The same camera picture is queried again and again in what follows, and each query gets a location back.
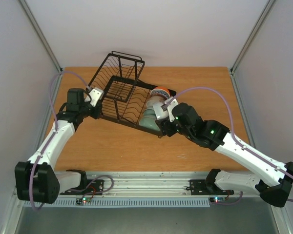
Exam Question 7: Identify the light green ceramic bowl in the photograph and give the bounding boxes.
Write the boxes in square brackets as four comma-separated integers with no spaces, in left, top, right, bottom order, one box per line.
[143,109,157,119]

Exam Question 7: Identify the plain white bowl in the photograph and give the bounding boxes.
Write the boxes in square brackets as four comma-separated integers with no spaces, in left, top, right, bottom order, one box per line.
[146,96,168,120]

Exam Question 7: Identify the black wire dish rack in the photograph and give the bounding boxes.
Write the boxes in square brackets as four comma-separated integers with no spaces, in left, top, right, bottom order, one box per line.
[89,51,162,137]

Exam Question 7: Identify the white bowl with orange outside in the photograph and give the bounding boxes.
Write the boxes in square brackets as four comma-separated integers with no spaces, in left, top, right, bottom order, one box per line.
[151,86,170,95]

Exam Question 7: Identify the red patterned bowl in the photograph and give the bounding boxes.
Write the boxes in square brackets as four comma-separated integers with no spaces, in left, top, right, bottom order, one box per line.
[151,89,171,100]

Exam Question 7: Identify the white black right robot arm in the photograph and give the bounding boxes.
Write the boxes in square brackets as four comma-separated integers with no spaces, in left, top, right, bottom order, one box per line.
[153,101,293,208]

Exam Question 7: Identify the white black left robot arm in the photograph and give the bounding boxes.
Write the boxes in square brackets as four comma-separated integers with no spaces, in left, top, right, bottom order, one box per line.
[15,88,104,204]

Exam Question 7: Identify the right green led board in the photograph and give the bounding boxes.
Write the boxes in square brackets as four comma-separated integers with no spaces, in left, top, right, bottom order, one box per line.
[209,196,228,203]

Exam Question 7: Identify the green led board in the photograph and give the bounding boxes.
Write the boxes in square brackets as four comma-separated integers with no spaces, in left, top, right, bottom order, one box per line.
[209,196,228,203]
[76,197,92,205]

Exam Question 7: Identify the left green led board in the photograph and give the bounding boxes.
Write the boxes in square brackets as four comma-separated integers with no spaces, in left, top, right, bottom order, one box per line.
[76,197,92,205]

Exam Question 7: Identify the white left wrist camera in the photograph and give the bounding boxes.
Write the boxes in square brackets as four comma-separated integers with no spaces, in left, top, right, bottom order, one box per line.
[89,87,104,107]

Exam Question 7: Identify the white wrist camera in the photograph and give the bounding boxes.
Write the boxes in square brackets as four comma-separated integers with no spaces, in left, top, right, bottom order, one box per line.
[161,97,179,122]
[89,87,104,107]

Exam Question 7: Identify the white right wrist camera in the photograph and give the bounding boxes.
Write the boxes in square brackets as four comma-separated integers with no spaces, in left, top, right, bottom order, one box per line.
[161,97,179,122]

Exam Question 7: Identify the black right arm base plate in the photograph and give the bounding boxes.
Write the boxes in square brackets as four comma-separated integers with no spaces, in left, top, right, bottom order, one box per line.
[186,179,234,195]

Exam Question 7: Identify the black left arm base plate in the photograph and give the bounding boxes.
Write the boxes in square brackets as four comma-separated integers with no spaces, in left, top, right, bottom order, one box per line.
[61,179,104,195]

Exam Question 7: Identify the grey slotted cable duct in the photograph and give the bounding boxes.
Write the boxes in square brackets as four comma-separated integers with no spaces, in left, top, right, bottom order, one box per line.
[23,197,210,209]

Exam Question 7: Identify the aluminium front frame rails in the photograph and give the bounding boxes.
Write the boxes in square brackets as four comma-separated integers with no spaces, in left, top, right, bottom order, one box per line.
[68,169,261,198]

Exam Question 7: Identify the aluminium right frame post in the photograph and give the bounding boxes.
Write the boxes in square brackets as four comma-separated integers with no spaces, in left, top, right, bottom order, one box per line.
[230,0,278,74]

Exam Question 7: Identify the aluminium frame post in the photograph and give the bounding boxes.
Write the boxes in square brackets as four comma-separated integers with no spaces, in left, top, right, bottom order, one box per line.
[16,0,64,74]
[230,0,278,74]

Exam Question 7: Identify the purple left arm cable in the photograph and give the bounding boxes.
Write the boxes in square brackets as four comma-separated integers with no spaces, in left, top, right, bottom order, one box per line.
[29,71,91,212]

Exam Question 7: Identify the aluminium left frame post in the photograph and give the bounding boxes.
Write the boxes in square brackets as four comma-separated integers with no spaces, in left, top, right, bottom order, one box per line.
[16,0,64,74]

